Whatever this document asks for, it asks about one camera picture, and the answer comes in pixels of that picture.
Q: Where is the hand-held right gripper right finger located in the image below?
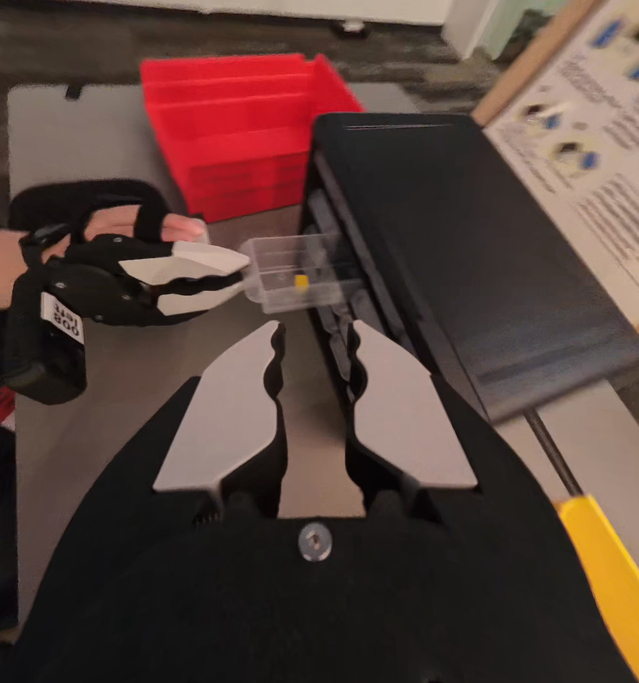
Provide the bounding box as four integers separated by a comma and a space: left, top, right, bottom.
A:
347, 318, 478, 494

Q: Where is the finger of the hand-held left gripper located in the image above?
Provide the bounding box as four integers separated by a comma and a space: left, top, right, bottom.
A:
154, 272, 245, 318
119, 240, 252, 287

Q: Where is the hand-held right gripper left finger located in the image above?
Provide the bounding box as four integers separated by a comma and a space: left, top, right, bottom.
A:
154, 321, 288, 494

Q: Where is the clear plastic drawer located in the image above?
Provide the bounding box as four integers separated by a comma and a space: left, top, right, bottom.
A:
240, 232, 363, 316

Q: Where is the red plastic bin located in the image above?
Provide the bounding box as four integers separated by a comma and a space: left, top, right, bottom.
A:
141, 54, 365, 225

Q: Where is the black drawer cabinet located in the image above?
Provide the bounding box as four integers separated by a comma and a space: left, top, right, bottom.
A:
304, 112, 639, 425

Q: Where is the yellow plastic bin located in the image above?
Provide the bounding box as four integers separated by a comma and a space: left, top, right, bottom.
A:
558, 493, 639, 683

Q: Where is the person's left forearm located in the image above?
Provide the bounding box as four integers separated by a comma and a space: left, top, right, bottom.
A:
0, 224, 48, 312

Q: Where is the person's left hand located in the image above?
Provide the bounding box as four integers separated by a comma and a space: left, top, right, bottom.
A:
85, 205, 209, 244

